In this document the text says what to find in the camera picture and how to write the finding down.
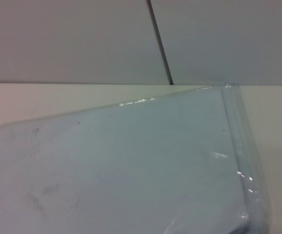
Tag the transparent document bag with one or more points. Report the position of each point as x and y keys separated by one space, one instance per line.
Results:
x=131 y=158

